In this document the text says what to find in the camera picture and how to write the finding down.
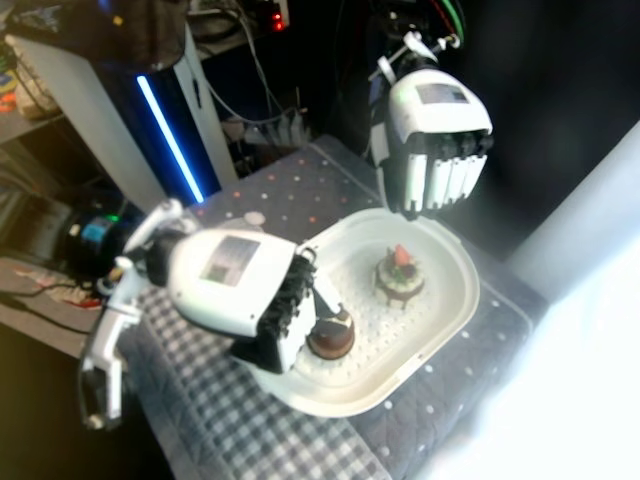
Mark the white oval tray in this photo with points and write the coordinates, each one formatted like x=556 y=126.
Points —
x=440 y=310

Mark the power strip with red light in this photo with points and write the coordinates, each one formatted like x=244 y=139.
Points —
x=272 y=17

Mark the grey checked dotted quilt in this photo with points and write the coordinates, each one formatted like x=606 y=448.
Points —
x=225 y=405

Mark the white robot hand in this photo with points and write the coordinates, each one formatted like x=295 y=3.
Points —
x=220 y=295
x=430 y=117

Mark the black device with green light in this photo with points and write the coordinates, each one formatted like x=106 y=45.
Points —
x=95 y=235

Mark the dark chocolate cake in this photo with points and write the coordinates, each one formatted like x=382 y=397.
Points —
x=331 y=342

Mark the black cake with strawberry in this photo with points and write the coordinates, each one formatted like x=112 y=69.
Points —
x=399 y=282

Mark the grey socket strip with plugs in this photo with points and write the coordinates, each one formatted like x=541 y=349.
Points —
x=280 y=131

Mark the computer tower with blue light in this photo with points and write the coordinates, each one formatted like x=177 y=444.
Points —
x=195 y=105

